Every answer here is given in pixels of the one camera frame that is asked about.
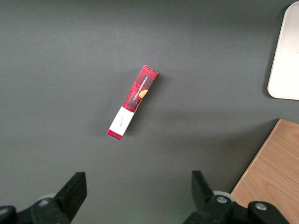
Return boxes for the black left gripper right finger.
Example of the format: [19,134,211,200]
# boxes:
[184,170,291,224]

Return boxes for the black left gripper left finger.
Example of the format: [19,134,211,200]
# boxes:
[0,172,88,224]

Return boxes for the white plastic tray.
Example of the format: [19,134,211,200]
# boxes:
[267,1,299,101]

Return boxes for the light wooden board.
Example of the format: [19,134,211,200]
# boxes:
[230,119,299,224]

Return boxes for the red plaid shortbread box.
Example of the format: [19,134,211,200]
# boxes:
[107,64,159,142]

